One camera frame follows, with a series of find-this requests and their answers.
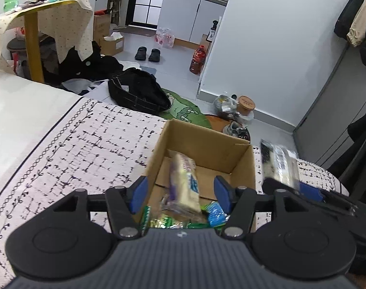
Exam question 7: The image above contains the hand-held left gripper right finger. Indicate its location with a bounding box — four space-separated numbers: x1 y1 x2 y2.
214 175 316 240

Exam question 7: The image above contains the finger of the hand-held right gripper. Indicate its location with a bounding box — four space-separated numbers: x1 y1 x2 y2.
262 177 297 197
297 183 359 218

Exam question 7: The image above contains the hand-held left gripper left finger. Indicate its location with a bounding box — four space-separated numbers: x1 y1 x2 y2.
51 175 149 240

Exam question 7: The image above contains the pile of colourful snack packets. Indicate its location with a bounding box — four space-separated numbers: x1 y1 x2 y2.
141 194 232 229

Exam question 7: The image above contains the white black snack packet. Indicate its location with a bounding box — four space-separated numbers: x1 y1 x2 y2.
260 139 301 191

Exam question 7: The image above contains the purple white snack packet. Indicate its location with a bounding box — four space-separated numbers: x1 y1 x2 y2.
166 152 202 214

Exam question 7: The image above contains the brown cardboard box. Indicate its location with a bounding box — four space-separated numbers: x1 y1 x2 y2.
132 119 256 238

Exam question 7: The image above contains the black chair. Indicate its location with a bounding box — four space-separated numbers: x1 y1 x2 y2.
326 99 366 201

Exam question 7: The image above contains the pair of grey sneakers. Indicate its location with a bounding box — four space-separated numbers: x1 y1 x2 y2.
223 121 251 141

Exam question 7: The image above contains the brown round floor mat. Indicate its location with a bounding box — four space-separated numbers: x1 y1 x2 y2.
205 114 232 133

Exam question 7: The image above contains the grey door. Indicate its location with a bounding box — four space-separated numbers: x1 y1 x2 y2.
293 45 366 169

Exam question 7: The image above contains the brown round container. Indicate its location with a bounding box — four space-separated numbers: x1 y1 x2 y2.
235 96 256 118

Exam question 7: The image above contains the clear plastic bag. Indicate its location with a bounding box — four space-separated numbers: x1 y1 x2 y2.
213 94 239 118

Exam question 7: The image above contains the green dinosaur rug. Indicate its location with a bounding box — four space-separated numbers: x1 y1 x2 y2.
157 88 215 128

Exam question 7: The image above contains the black bag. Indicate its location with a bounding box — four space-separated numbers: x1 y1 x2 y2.
108 68 171 115

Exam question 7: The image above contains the dark red liquid jug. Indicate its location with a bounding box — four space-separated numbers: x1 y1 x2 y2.
190 45 208 75

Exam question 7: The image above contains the black clothing on floor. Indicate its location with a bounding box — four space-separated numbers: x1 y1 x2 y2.
58 40 123 83

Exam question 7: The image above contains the small cardboard box with tissue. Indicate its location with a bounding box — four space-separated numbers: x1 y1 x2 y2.
99 33 125 56

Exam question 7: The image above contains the pink pack of water bottles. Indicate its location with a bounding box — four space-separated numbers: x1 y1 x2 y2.
154 27 175 49

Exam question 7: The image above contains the black spray bottle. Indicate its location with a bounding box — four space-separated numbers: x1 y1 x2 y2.
208 20 218 42

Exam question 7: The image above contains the tall cardboard box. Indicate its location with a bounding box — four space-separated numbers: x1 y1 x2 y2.
93 12 112 41

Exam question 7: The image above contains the hanging black coat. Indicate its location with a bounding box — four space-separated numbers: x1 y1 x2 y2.
334 0 366 73

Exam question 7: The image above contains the yellow wooden table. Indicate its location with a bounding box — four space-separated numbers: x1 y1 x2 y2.
14 0 79 84

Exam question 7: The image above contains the hanging beige garment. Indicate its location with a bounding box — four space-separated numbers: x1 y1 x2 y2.
347 0 366 48

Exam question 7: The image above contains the cream dotted tablecloth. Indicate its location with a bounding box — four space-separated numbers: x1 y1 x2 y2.
0 0 95 70

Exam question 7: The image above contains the white kitchen cabinet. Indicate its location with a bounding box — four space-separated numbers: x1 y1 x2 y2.
157 0 229 44

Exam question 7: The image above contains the black framed glass door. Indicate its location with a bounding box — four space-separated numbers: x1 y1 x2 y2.
125 0 171 27

